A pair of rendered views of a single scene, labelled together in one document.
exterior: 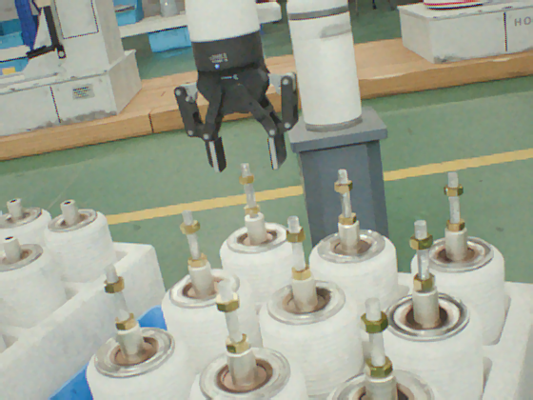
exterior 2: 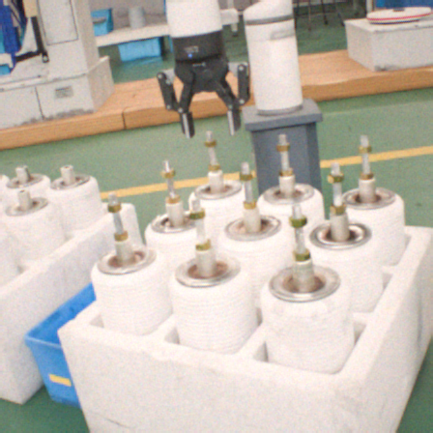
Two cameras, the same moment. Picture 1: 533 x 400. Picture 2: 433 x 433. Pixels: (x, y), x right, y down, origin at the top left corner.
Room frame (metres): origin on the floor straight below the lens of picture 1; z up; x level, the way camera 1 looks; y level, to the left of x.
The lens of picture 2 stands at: (-0.18, 0.01, 0.56)
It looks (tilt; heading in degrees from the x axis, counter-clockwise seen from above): 22 degrees down; 2
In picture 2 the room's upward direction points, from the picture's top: 9 degrees counter-clockwise
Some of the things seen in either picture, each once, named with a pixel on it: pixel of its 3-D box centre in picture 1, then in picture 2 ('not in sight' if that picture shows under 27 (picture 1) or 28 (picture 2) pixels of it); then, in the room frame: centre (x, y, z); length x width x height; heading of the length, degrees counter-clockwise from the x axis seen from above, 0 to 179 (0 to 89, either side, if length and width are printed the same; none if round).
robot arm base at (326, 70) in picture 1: (325, 70); (274, 66); (0.97, -0.11, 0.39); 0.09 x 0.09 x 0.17; 88
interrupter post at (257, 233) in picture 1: (256, 229); (216, 183); (0.69, 0.03, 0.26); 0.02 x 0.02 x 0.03
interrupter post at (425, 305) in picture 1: (425, 304); (339, 225); (0.46, -0.11, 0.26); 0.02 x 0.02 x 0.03
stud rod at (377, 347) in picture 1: (377, 346); (300, 239); (0.36, -0.05, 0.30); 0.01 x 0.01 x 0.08; 41
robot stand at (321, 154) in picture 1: (345, 210); (288, 181); (0.97, -0.11, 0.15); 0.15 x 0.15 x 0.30; 88
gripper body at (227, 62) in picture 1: (231, 70); (200, 60); (0.69, 0.02, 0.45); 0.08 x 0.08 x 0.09
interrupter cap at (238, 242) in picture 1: (258, 238); (217, 190); (0.69, 0.03, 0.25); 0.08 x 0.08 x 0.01
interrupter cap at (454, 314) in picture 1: (426, 316); (340, 235); (0.46, -0.11, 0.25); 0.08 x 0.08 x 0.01
